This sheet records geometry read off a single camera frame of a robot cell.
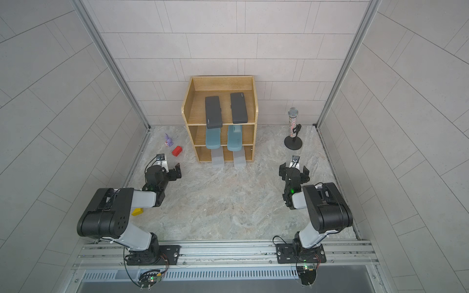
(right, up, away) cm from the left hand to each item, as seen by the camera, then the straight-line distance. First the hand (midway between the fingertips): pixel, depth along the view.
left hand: (173, 161), depth 94 cm
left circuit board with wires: (+1, -41, -26) cm, 49 cm away
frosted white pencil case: (+23, +2, +2) cm, 23 cm away
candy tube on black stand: (+66, +10, +13) cm, 68 cm away
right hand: (+63, 0, 0) cm, 63 cm away
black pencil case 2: (+35, +26, -13) cm, 45 cm away
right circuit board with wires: (+61, -40, -26) cm, 77 cm away
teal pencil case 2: (+32, +13, -5) cm, 35 cm away
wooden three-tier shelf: (+14, +25, -12) cm, 31 cm away
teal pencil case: (+22, +12, -5) cm, 26 cm away
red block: (-1, +5, +8) cm, 9 cm away
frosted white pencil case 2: (+34, +2, +4) cm, 34 cm away
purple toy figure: (-7, +11, +10) cm, 16 cm away
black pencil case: (+23, +23, -15) cm, 36 cm away
